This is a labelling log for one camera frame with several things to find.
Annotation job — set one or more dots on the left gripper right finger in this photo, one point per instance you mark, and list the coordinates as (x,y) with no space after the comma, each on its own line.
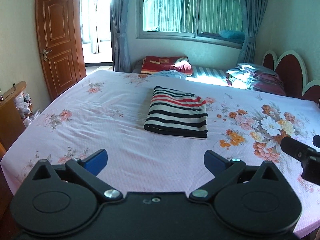
(226,173)

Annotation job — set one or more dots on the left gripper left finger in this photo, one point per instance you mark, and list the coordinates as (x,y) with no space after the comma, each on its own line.
(84,172)

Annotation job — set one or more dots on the striped knit child sweater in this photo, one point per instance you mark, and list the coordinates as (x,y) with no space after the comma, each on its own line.
(173,112)

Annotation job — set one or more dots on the floral white bed sheet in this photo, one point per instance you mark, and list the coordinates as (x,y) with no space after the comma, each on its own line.
(107,110)

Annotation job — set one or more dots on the wooden bedside furniture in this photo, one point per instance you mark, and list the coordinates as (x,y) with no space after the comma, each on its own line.
(11,122)

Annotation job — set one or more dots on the red heart-shaped headboard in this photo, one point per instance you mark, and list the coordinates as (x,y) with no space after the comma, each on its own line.
(292,71)

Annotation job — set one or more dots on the stack of folded bedding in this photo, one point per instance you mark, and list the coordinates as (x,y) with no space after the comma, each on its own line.
(255,77)

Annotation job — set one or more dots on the striped small mattress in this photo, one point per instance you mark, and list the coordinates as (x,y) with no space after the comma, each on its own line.
(208,72)

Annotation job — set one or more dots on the light blue cloth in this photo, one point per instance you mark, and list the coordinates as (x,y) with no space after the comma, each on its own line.
(171,73)

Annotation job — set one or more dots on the red folded blanket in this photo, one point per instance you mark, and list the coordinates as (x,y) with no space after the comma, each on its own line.
(154,64)

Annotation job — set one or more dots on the teal cloth on windowsill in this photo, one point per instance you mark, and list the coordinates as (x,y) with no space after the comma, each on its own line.
(231,34)

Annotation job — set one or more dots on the brown wooden door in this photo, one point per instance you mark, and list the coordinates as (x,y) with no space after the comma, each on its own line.
(60,44)

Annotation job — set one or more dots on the large window with blinds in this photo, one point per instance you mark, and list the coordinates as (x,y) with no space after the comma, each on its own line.
(199,20)

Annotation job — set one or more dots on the right blue-grey curtain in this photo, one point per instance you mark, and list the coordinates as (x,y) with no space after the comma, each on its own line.
(252,16)

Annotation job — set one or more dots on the blue-grey curtain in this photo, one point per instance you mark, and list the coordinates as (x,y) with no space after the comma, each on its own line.
(120,48)
(252,16)

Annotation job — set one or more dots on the left blue-grey curtain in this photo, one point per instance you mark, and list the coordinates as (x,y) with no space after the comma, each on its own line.
(120,48)

